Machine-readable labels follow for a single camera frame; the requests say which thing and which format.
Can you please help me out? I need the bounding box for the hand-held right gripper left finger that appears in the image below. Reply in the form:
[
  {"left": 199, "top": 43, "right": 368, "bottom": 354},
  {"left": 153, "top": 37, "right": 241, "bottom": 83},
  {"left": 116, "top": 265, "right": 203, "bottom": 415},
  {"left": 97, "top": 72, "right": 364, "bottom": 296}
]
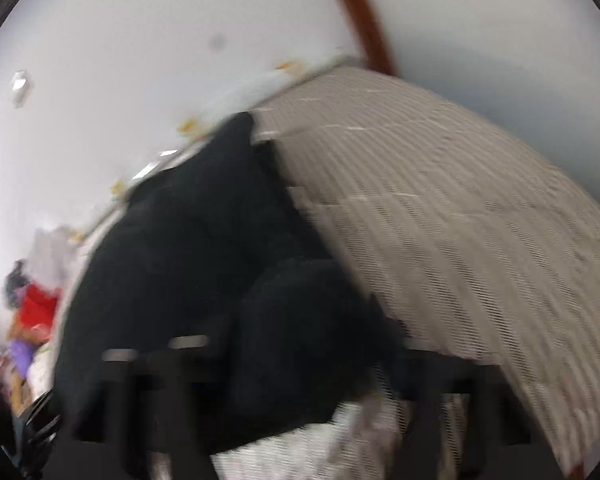
[{"left": 40, "top": 335, "right": 221, "bottom": 480}]

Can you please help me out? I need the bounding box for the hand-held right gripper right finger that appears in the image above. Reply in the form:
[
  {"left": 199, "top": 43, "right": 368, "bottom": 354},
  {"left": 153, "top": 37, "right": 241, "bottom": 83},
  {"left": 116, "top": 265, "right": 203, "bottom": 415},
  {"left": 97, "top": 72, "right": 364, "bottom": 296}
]
[{"left": 375, "top": 345, "right": 566, "bottom": 480}]

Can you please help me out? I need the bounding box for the black sweatshirt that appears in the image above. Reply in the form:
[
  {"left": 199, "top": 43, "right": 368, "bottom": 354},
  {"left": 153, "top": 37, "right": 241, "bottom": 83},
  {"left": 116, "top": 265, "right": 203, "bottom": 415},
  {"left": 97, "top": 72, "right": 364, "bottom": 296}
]
[{"left": 52, "top": 111, "right": 411, "bottom": 466}]

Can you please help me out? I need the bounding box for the red box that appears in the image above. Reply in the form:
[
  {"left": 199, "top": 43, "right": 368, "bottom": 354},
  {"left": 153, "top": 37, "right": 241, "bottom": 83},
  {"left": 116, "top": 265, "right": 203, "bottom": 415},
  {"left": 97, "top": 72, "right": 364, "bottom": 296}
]
[{"left": 17, "top": 282, "right": 63, "bottom": 343}]

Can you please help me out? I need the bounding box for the white plastic bag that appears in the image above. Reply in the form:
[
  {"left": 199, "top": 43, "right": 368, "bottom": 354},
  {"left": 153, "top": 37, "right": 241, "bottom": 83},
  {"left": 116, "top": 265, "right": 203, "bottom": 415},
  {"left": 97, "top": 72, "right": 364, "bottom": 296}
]
[{"left": 30, "top": 227, "right": 81, "bottom": 291}]

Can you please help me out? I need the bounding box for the striped beige bed cover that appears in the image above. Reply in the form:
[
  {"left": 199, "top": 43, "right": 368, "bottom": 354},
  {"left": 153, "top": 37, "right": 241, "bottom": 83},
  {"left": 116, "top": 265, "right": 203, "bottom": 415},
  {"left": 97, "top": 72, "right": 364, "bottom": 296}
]
[{"left": 145, "top": 62, "right": 600, "bottom": 480}]

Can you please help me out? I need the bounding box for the white patterned pillow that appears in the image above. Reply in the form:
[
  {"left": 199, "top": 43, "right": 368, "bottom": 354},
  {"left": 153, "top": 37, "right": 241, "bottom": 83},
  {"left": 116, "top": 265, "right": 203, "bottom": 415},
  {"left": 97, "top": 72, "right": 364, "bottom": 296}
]
[{"left": 70, "top": 57, "right": 361, "bottom": 241}]

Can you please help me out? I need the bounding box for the wall switch plate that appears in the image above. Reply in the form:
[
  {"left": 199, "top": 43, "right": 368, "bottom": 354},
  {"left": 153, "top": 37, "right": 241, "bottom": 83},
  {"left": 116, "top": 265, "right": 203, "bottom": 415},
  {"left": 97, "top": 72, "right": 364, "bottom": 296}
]
[{"left": 10, "top": 70, "right": 35, "bottom": 108}]

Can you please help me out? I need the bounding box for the brown wooden door frame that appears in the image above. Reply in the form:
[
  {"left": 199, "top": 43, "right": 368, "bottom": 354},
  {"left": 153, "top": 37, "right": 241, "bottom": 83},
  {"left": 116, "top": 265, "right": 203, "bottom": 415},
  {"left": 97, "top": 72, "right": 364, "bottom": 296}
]
[{"left": 320, "top": 0, "right": 398, "bottom": 77}]

